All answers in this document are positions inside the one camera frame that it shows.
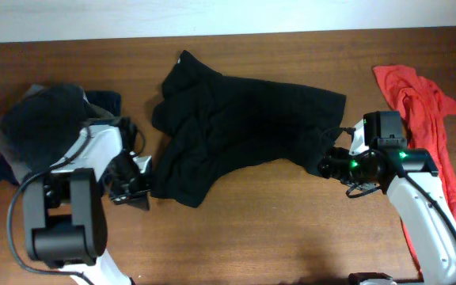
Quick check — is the black shirt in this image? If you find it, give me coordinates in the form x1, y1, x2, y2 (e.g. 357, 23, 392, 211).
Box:
151, 51, 347, 207

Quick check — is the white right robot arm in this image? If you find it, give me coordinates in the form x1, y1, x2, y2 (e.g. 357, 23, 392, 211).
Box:
318, 147, 456, 284

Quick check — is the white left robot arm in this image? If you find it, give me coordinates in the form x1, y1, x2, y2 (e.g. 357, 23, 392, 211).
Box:
20, 117, 152, 284

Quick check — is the navy folded garment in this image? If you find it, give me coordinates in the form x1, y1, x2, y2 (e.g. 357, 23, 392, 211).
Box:
0, 89, 123, 186

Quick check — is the dark grey folded garment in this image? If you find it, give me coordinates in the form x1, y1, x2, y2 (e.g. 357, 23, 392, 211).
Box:
0, 84, 97, 172

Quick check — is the red shirt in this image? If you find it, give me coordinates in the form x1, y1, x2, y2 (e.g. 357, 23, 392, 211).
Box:
372, 64, 456, 274

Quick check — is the light grey folded garment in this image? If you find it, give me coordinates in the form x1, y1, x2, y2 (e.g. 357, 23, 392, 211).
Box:
0, 84, 116, 184

